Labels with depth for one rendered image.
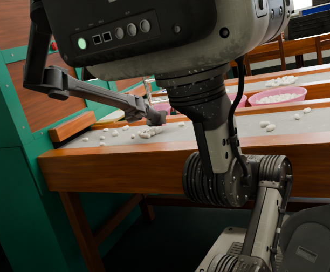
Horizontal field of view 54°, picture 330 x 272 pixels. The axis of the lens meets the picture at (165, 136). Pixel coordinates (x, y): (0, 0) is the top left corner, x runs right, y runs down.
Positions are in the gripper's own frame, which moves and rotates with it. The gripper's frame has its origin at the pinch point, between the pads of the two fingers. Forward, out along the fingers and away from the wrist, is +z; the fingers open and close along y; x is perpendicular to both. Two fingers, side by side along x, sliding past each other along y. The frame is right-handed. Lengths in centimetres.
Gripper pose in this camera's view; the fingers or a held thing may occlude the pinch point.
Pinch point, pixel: (165, 123)
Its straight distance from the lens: 160.2
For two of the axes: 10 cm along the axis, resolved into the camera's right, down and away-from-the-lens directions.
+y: -8.7, 0.7, 4.8
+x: -0.9, 9.5, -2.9
